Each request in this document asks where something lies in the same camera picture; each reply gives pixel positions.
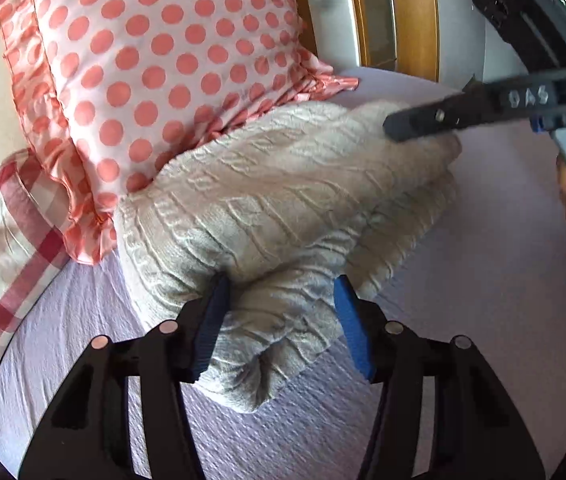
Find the pink polka dot pillow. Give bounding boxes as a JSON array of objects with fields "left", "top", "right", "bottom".
[{"left": 0, "top": 0, "right": 360, "bottom": 266}]

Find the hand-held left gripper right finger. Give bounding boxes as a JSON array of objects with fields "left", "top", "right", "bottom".
[{"left": 333, "top": 275, "right": 548, "bottom": 480}]

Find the beige cable-knit sweater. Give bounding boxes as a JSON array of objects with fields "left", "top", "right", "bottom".
[{"left": 114, "top": 100, "right": 464, "bottom": 414}]

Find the lilac bed sheet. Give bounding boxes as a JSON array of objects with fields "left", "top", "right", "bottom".
[{"left": 0, "top": 65, "right": 566, "bottom": 480}]

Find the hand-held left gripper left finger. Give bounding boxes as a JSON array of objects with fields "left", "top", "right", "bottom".
[{"left": 19, "top": 273, "right": 232, "bottom": 480}]

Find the red checked pillow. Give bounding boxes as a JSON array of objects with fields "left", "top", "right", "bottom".
[{"left": 0, "top": 148, "right": 78, "bottom": 392}]

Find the wooden framed door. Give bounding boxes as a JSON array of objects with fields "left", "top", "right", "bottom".
[{"left": 345, "top": 0, "right": 440, "bottom": 81}]

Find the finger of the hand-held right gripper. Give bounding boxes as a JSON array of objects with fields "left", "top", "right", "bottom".
[{"left": 384, "top": 76, "right": 556, "bottom": 143}]

